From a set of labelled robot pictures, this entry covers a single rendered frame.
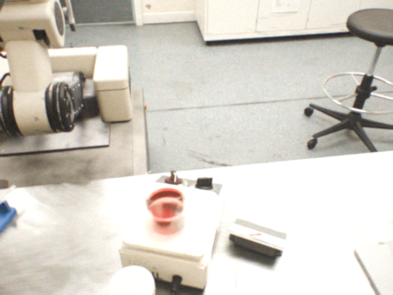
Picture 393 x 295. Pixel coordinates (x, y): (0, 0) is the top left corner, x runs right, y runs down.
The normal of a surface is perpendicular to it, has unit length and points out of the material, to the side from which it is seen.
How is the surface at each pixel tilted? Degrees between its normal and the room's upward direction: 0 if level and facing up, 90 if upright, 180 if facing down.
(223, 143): 0
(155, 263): 90
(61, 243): 0
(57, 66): 90
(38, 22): 112
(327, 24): 90
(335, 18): 90
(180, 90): 0
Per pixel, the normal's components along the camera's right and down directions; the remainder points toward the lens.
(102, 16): 0.14, 0.65
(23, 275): 0.00, -0.76
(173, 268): -0.22, 0.64
